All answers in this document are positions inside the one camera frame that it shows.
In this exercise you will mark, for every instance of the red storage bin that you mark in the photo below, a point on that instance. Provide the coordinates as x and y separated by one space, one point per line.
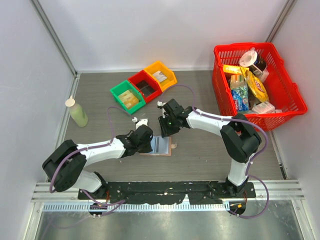
142 75

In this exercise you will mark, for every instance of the red plastic shopping basket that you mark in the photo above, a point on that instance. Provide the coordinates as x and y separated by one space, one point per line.
283 93

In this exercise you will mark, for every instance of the white card with black stripe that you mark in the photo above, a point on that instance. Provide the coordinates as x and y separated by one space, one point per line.
161 145

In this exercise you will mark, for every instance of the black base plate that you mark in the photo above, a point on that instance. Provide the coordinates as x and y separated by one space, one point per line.
166 192

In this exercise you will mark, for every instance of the black cards in red bin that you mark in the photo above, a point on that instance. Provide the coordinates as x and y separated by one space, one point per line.
145 88

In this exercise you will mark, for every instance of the green storage bin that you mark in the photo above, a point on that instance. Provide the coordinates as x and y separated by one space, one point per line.
122 87

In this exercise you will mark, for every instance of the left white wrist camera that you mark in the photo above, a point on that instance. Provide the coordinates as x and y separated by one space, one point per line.
140 122

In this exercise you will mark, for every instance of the yellow cards in green bin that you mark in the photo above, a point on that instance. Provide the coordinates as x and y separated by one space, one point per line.
128 99

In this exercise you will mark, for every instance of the tan leather card holder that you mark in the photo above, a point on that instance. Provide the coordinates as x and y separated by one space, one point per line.
160 146

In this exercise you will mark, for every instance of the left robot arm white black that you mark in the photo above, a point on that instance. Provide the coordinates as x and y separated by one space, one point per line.
65 166

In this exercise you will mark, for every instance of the blue snack bag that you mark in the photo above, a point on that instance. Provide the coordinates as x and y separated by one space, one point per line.
239 92

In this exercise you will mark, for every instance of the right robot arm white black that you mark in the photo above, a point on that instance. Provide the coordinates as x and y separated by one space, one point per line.
239 136

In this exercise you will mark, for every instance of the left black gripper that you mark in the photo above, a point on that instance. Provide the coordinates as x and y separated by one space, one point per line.
147 149

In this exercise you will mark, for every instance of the dark labelled can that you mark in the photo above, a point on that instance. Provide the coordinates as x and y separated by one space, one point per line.
258 65

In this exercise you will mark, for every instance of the white slotted cable duct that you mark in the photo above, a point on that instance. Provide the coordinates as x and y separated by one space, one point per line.
87 206

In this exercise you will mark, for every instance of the yellow chips bag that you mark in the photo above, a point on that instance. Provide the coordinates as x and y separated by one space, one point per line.
256 86

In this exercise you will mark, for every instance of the card in yellow bin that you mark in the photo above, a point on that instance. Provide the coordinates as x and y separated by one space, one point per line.
160 76

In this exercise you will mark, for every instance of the yellow snack packet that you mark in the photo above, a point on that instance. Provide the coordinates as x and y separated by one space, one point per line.
234 70

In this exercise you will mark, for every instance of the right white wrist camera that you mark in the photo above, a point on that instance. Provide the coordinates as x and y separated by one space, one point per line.
160 105

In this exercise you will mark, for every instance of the yellow storage bin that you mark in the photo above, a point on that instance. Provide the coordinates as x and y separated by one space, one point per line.
158 65

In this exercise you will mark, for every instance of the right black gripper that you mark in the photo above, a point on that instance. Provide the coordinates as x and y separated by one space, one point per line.
165 131

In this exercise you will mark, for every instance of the white small box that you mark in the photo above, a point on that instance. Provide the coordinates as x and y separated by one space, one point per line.
263 108

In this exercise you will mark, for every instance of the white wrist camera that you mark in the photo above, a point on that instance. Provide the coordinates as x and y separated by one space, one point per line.
140 122
160 105

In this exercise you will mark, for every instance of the green liquid squeeze bottle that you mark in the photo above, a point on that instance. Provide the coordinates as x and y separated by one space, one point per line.
76 112

